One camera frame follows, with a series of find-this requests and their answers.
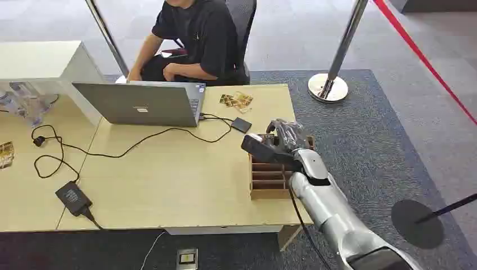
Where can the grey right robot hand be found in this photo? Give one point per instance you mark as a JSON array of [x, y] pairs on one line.
[[290, 135]]

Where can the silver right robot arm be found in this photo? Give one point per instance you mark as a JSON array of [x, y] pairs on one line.
[[329, 210]]

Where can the small black flat device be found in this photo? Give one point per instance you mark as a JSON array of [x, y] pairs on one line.
[[241, 125]]

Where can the wooden card box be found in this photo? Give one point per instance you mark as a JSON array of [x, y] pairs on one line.
[[267, 180]]

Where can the pale desk leg panel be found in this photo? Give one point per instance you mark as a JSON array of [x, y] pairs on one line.
[[289, 236]]

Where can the dark office chair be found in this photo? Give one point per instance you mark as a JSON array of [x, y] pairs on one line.
[[244, 22]]

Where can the person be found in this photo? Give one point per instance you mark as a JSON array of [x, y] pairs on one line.
[[208, 41]]

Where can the grey open laptop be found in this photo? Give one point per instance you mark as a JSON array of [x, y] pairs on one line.
[[141, 106]]

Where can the red barrier belt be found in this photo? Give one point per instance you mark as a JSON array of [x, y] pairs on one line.
[[421, 56]]

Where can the black round stand with pole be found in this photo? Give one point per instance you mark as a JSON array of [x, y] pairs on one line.
[[417, 223]]

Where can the metal floor socket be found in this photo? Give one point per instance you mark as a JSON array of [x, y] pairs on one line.
[[187, 259]]

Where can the black power adapter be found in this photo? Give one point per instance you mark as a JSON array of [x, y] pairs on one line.
[[73, 198]]

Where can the white side cabinet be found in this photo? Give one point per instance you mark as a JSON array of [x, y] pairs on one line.
[[41, 59]]

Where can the printed card stack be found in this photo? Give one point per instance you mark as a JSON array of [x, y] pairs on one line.
[[6, 154]]

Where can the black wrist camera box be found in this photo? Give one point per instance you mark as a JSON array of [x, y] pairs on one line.
[[262, 150]]

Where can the chrome stanchion post with base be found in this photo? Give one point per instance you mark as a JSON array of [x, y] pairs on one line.
[[108, 37], [337, 56]]

